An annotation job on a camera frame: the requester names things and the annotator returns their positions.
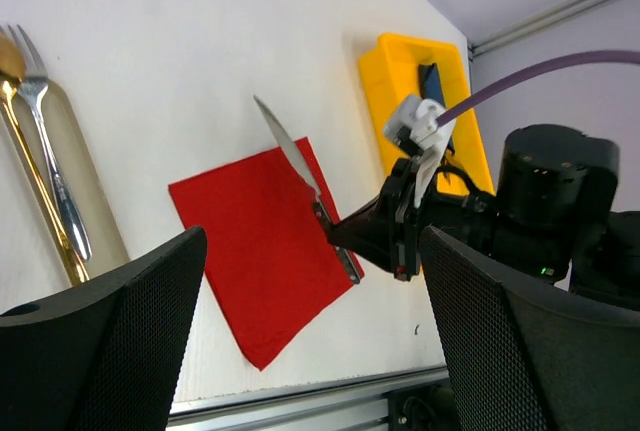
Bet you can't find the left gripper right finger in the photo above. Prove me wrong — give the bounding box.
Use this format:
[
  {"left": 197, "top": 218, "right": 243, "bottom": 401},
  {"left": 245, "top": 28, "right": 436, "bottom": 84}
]
[{"left": 420, "top": 228, "right": 639, "bottom": 430}]

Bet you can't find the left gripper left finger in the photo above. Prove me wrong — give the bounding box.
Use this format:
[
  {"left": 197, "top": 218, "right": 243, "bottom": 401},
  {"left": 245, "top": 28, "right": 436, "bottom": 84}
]
[{"left": 1, "top": 226, "right": 207, "bottom": 430}]

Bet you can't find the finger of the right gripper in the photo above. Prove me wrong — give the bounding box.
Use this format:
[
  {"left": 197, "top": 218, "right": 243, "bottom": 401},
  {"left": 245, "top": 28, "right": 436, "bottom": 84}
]
[{"left": 325, "top": 198, "right": 398, "bottom": 274}]

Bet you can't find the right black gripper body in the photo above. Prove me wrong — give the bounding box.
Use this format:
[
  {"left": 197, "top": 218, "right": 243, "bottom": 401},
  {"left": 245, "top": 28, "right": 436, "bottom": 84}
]
[{"left": 379, "top": 155, "right": 495, "bottom": 281}]

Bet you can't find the steak knife patterned handle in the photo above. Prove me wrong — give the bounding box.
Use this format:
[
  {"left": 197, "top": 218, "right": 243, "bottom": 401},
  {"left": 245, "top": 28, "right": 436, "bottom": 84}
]
[{"left": 253, "top": 95, "right": 361, "bottom": 284}]

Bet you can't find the red paper napkin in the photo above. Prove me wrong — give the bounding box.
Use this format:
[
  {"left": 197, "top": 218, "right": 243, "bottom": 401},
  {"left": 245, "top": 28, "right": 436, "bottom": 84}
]
[{"left": 168, "top": 147, "right": 353, "bottom": 370}]

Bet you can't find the silver fork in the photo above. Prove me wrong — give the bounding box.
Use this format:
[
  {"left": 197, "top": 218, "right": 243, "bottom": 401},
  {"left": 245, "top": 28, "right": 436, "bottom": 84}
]
[{"left": 1, "top": 24, "right": 92, "bottom": 263}]

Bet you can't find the gold spoon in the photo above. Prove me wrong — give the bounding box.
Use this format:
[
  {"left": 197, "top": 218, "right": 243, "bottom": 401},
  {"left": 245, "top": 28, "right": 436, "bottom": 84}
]
[{"left": 1, "top": 32, "right": 89, "bottom": 286}]

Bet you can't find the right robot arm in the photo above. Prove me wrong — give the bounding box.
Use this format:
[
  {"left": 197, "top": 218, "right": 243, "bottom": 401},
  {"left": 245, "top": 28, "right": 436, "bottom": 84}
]
[{"left": 325, "top": 124, "right": 639, "bottom": 310}]

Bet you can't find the yellow plastic bin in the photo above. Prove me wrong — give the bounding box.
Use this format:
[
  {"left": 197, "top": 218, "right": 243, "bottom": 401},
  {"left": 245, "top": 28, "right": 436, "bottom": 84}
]
[{"left": 359, "top": 33, "right": 495, "bottom": 194}]

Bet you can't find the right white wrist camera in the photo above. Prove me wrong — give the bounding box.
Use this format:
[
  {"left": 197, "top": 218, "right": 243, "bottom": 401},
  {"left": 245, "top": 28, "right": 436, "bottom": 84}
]
[{"left": 383, "top": 94, "right": 456, "bottom": 209}]

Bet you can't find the aluminium mounting rail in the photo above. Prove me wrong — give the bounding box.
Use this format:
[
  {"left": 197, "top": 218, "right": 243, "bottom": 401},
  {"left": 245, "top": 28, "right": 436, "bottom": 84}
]
[{"left": 167, "top": 367, "right": 448, "bottom": 430}]

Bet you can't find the right aluminium frame post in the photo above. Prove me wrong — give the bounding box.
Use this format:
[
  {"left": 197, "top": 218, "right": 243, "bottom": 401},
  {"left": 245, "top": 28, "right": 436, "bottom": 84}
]
[{"left": 468, "top": 0, "right": 616, "bottom": 60}]

